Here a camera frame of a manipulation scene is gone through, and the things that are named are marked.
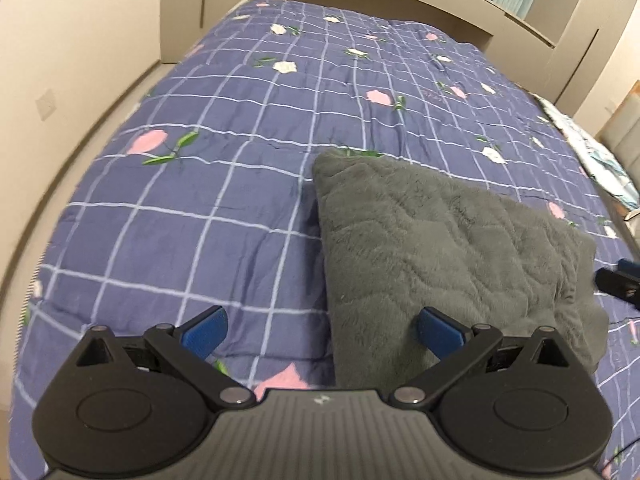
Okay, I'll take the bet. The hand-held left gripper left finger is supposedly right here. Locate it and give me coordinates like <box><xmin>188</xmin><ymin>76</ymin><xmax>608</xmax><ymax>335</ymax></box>
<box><xmin>74</xmin><ymin>306</ymin><xmax>258</xmax><ymax>409</ymax></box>

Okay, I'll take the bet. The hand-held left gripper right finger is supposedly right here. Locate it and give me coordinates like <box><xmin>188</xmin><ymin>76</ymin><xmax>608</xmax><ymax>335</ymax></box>
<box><xmin>389</xmin><ymin>306</ymin><xmax>576</xmax><ymax>410</ymax></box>

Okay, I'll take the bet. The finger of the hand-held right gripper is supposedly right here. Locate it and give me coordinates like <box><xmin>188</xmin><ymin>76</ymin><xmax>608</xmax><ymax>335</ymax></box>
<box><xmin>595</xmin><ymin>257</ymin><xmax>640</xmax><ymax>311</ymax></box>

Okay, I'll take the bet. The grey fluffy blanket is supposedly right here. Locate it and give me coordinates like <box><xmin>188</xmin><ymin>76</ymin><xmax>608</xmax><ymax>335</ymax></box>
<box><xmin>312</xmin><ymin>152</ymin><xmax>608</xmax><ymax>391</ymax></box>

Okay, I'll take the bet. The dark grey quilted bedspread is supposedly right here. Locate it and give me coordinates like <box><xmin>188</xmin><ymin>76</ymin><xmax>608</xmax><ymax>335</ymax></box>
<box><xmin>597</xmin><ymin>192</ymin><xmax>640</xmax><ymax>266</ymax></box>

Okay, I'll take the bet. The white patterned pillow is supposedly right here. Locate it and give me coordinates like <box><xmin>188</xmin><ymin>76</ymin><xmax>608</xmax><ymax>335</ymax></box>
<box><xmin>537</xmin><ymin>97</ymin><xmax>640</xmax><ymax>211</ymax></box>

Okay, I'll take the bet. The beige padded headboard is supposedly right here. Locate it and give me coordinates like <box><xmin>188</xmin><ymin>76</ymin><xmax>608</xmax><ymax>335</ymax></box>
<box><xmin>597</xmin><ymin>95</ymin><xmax>640</xmax><ymax>186</ymax></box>

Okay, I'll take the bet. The blue plaid floral blanket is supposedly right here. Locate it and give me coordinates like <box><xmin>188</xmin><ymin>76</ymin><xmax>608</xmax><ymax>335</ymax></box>
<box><xmin>10</xmin><ymin>0</ymin><xmax>640</xmax><ymax>480</ymax></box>

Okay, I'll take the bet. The black cable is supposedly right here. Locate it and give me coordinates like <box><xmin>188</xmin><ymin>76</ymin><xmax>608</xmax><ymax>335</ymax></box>
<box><xmin>606</xmin><ymin>446</ymin><xmax>627</xmax><ymax>480</ymax></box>

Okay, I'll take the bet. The beige wall outlet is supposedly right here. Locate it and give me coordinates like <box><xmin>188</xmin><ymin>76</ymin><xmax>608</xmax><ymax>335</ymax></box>
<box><xmin>35</xmin><ymin>89</ymin><xmax>58</xmax><ymax>122</ymax></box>

